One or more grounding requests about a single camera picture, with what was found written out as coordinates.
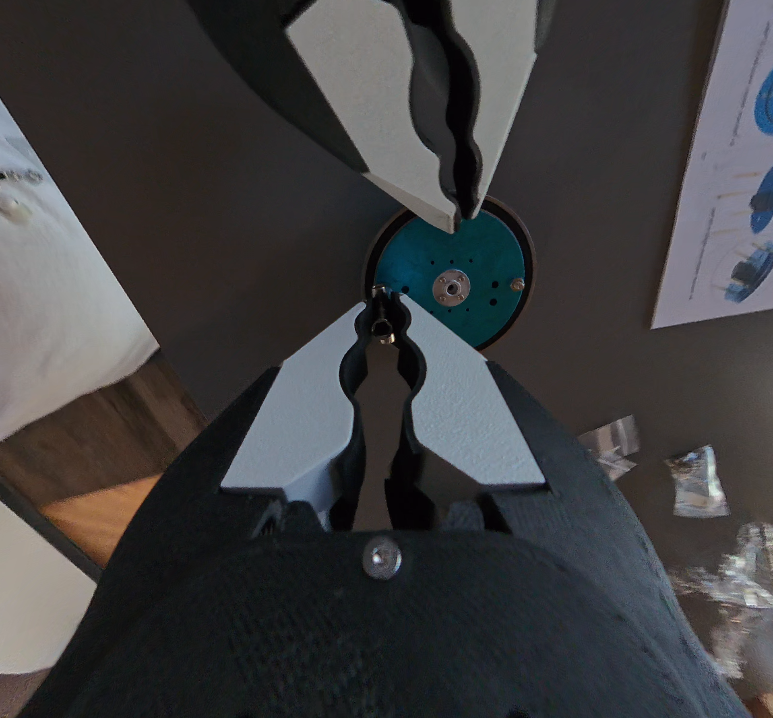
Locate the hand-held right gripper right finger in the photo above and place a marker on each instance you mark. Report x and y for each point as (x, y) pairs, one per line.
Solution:
(477, 422)

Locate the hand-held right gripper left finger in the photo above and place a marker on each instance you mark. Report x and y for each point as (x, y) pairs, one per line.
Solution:
(290, 422)

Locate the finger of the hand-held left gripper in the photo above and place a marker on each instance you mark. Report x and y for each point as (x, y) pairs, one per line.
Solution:
(501, 36)
(362, 84)

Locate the metal cross socket wrench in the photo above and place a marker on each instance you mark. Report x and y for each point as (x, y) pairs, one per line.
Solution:
(381, 319)

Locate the blue disc with black rim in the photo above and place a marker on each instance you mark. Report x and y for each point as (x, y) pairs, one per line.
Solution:
(483, 259)

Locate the clear plastic parts bag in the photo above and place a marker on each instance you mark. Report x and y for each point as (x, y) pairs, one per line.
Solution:
(613, 446)

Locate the clear bag of dark screws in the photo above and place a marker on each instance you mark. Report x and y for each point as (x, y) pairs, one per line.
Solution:
(697, 482)

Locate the instruction sheet with blue drawings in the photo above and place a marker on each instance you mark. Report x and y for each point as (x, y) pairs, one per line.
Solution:
(712, 187)

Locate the person's white t-shirt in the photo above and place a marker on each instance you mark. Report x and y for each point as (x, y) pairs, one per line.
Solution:
(54, 307)

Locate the crumpled clear plastic wrap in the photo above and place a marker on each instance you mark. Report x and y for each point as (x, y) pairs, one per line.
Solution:
(731, 579)

